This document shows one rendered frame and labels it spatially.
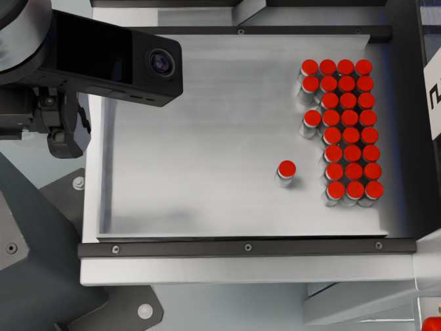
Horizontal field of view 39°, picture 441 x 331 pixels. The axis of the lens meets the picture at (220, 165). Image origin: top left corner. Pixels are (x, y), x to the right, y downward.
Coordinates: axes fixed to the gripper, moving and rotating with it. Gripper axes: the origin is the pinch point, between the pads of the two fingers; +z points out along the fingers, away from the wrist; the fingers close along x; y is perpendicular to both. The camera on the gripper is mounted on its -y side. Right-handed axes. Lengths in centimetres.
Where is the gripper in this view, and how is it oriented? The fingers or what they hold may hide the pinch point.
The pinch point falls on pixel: (86, 134)
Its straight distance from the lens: 57.6
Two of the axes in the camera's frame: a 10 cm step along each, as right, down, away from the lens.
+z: -0.3, 2.9, 9.6
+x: 0.2, 9.6, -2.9
